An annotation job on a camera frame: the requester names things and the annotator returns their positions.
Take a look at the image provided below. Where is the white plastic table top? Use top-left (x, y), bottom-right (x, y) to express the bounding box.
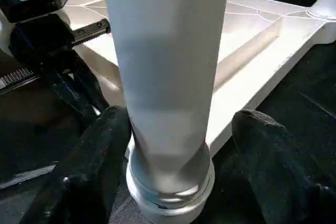
top-left (59, 0), bottom-right (336, 157)

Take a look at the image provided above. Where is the black work mat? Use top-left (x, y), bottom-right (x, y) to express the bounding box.
top-left (0, 0), bottom-right (336, 224)

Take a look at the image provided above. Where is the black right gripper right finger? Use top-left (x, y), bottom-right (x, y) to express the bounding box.
top-left (231, 110), bottom-right (336, 224)

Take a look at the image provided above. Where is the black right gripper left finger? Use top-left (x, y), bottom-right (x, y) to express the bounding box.
top-left (19, 105), bottom-right (133, 224)

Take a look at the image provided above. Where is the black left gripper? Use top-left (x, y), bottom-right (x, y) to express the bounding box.
top-left (0, 0), bottom-right (112, 131)

